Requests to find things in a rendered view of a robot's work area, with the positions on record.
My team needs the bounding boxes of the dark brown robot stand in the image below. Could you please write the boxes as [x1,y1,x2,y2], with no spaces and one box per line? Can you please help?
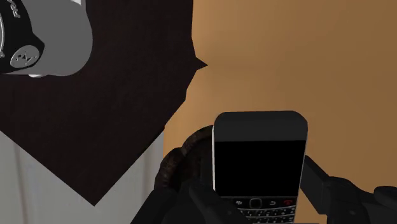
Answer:
[0,0,209,207]

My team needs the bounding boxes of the dark brown round object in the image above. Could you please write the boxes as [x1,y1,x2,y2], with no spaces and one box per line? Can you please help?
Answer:
[153,125,215,193]

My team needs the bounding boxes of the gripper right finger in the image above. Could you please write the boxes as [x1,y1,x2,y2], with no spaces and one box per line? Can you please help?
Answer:
[298,155,397,224]

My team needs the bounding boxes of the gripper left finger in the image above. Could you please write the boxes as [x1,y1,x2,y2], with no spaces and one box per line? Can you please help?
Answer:
[130,154,253,224]

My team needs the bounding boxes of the black keypad phone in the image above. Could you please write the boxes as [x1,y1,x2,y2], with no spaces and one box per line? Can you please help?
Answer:
[211,110,309,224]

